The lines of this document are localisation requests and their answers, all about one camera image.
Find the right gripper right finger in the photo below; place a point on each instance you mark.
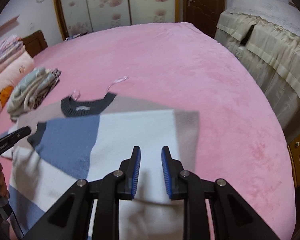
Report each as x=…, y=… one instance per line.
x=212, y=209

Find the dark brown wooden door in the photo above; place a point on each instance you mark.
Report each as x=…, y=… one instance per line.
x=203, y=14

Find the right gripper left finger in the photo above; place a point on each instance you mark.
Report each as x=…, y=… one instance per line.
x=69, y=217

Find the folded pink quilt stack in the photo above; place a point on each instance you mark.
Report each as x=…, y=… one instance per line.
x=15, y=63

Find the pink bed blanket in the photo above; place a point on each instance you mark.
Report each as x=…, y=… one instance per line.
x=176, y=65

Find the dark wooden headboard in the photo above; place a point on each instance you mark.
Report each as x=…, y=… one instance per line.
x=35, y=43

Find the pink wall shelf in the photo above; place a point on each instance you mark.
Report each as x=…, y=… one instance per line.
x=9, y=24

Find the cream lace covered furniture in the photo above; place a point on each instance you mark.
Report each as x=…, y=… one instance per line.
x=264, y=35

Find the pink clothes hanger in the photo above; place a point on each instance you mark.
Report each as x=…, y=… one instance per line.
x=75, y=95

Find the colour block knit sweater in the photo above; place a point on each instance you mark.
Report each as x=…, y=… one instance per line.
x=73, y=140

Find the floral sliding wardrobe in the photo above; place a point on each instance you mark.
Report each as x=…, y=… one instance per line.
x=79, y=17

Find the folded grey knit clothes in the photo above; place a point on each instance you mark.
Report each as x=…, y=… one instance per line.
x=31, y=91

